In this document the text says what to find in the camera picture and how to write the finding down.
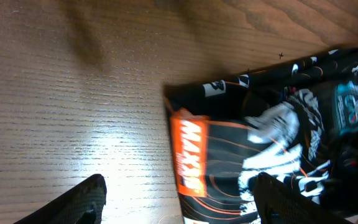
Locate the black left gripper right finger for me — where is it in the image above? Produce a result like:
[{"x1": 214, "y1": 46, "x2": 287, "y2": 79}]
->
[{"x1": 253, "y1": 172, "x2": 351, "y2": 224}]

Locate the black printed cycling jersey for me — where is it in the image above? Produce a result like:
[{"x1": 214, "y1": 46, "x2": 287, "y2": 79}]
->
[{"x1": 164, "y1": 47, "x2": 358, "y2": 223}]

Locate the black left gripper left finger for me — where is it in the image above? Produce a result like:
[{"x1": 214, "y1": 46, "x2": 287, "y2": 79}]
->
[{"x1": 14, "y1": 174, "x2": 107, "y2": 224}]

